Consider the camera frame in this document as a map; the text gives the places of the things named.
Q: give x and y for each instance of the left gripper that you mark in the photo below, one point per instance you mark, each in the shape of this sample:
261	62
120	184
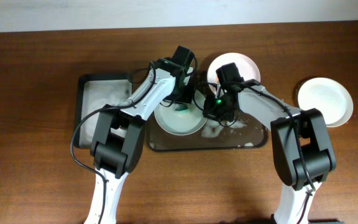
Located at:
181	96

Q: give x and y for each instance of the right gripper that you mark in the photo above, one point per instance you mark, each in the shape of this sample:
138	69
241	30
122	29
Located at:
214	111

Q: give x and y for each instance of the green yellow sponge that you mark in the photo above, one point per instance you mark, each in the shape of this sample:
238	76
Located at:
181	108

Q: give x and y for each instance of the pale green plate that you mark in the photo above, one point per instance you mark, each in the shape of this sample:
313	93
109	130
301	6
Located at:
181	124

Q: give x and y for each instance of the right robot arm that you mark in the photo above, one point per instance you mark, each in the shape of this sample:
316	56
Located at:
303	155

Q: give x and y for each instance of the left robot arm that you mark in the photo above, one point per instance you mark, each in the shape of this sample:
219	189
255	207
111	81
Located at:
119	134

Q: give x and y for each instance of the dark brown serving tray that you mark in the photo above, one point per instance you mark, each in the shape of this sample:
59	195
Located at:
244	133

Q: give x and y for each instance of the black soapy water tray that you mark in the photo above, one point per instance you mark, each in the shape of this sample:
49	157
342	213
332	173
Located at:
93	92

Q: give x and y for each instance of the pink white plate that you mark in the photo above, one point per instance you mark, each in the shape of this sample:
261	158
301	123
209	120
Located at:
246	66

